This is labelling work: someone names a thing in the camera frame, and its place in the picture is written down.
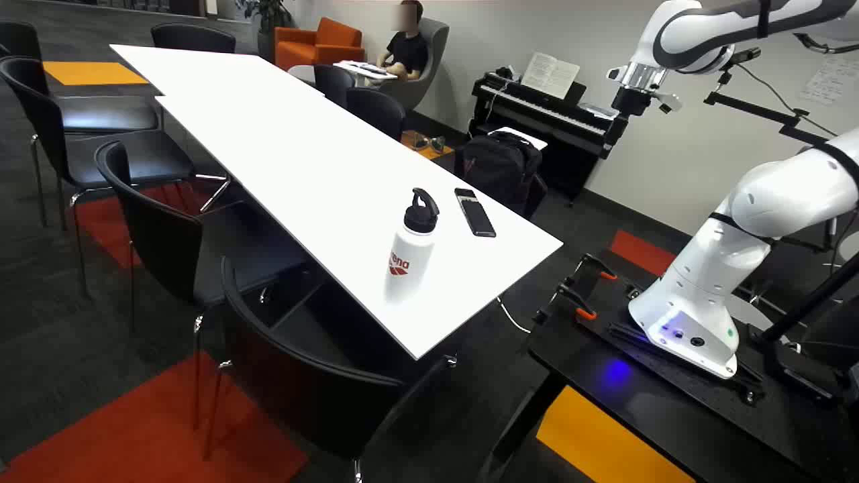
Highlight white bottle with red logo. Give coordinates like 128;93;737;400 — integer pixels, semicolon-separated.
383;222;438;302

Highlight black bottle lid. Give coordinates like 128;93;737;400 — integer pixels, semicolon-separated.
403;184;443;236

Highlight black camera boom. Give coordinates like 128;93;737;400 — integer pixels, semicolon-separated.
701;85;840;149

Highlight green potted plant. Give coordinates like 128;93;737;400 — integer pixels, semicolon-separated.
239;0;294;58

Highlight white sheet music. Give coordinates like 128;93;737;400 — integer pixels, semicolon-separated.
518;48;581;102

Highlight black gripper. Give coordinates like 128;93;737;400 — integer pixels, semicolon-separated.
610;85;654;118

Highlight black backpack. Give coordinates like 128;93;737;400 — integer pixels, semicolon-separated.
454;130;549;222

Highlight seated person in black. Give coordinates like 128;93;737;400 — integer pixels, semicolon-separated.
377;0;432;85

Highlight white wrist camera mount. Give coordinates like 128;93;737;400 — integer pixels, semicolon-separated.
605;58;683;114

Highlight black remote control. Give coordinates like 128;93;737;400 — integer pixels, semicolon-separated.
451;184;499;240

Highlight black orange clamp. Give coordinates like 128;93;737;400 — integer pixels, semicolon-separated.
533;281;601;328
568;252;622;289

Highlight white cable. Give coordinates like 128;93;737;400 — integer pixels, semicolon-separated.
493;291;533;338

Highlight grey armchair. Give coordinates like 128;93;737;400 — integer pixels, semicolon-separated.
383;15;454;112

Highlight black robot stand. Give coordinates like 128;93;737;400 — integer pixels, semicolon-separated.
478;248;859;483

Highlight black digital piano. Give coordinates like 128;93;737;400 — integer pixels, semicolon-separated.
466;66;631;201

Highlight orange armchair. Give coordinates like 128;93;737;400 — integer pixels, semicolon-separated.
271;15;368;71

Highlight orange foam pad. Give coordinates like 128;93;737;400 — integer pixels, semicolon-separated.
533;383;697;483

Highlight orange table top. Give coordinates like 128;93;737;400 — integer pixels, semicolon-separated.
39;58;149;91

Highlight black chair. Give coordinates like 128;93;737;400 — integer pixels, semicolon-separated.
310;61;410;142
90;137;239;338
0;18;44;61
189;254;462;483
0;54;196;302
148;23;239;57

